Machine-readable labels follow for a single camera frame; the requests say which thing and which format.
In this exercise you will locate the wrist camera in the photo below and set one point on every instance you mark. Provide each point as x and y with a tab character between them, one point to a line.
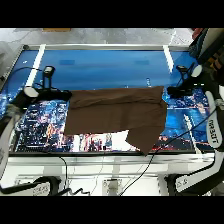
182	70
48	71

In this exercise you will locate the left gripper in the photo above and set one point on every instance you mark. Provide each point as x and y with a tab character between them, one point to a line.
60	94

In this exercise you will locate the brown garment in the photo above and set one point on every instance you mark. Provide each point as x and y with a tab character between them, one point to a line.
116	113

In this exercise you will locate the silver frame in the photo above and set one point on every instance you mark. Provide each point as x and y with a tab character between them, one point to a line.
113	166

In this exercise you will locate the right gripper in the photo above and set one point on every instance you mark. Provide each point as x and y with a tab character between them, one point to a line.
176	91

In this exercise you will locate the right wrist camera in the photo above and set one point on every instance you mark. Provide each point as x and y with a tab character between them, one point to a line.
182	70

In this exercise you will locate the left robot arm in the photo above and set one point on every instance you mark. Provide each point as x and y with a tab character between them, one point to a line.
10	123

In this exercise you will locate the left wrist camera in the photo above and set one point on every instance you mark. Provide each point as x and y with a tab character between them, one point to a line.
48	71

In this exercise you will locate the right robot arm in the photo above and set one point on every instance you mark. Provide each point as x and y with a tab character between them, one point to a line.
213	133

